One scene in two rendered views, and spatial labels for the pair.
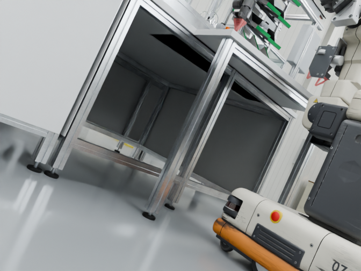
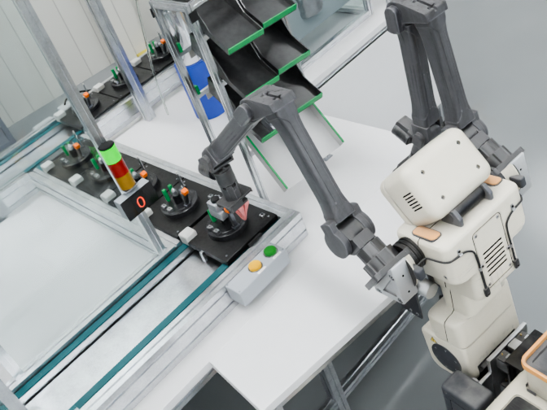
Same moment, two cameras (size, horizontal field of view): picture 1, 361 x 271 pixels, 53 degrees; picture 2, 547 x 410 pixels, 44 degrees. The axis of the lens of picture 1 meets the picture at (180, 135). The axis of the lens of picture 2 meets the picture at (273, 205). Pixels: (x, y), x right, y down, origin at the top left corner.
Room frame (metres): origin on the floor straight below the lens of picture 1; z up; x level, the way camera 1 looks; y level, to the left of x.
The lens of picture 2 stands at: (0.41, -0.45, 2.34)
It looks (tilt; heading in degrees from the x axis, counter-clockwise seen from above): 37 degrees down; 11
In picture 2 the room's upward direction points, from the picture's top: 21 degrees counter-clockwise
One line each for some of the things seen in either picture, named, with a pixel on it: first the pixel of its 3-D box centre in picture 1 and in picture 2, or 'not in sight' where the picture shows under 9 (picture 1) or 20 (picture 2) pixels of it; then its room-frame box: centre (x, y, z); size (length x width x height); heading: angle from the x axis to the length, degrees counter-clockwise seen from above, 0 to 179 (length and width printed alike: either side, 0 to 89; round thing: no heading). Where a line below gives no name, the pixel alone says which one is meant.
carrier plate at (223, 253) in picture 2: not in sight; (228, 228); (2.13, 0.05, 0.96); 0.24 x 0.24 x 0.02; 44
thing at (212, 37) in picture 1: (241, 73); (303, 259); (2.03, -0.17, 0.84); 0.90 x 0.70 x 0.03; 127
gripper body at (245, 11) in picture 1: (243, 13); (231, 190); (2.05, -0.03, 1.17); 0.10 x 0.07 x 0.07; 134
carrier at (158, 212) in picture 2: not in sight; (176, 196); (2.32, 0.23, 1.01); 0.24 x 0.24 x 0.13; 44
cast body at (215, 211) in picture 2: (219, 28); (216, 205); (2.14, 0.06, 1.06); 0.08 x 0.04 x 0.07; 43
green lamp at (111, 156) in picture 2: not in sight; (110, 153); (2.09, 0.27, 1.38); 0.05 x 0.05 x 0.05
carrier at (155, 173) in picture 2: not in sight; (137, 179); (2.49, 0.40, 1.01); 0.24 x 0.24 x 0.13; 44
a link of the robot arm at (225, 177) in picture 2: (246, 4); (223, 174); (2.05, -0.03, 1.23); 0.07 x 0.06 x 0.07; 40
